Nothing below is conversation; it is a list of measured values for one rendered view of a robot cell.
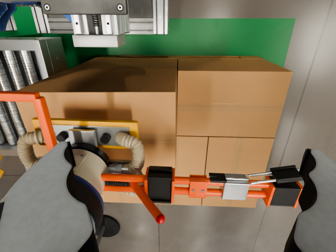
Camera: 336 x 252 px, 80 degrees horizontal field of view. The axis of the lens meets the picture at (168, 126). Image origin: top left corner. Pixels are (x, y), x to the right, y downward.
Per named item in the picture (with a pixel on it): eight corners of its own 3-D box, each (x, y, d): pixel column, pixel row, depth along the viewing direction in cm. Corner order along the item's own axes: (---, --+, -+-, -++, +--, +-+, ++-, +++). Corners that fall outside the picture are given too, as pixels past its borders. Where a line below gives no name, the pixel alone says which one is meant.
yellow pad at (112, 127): (42, 142, 70) (33, 150, 66) (34, 116, 66) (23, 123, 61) (139, 146, 69) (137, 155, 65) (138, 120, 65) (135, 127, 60)
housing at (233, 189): (218, 189, 63) (221, 200, 59) (221, 171, 60) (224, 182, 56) (241, 190, 63) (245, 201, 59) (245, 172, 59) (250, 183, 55)
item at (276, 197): (260, 194, 62) (266, 207, 58) (265, 175, 59) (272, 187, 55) (287, 195, 62) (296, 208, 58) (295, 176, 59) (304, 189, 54)
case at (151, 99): (81, 134, 128) (43, 177, 92) (65, 69, 109) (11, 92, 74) (176, 134, 124) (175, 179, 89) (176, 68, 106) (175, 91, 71)
